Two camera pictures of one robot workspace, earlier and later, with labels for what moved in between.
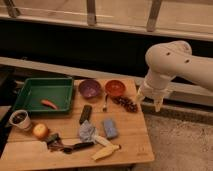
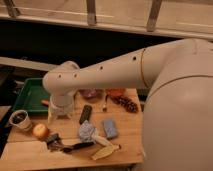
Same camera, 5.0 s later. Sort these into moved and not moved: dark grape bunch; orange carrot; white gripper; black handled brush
Moved: white gripper
Not moved: dark grape bunch; black handled brush; orange carrot
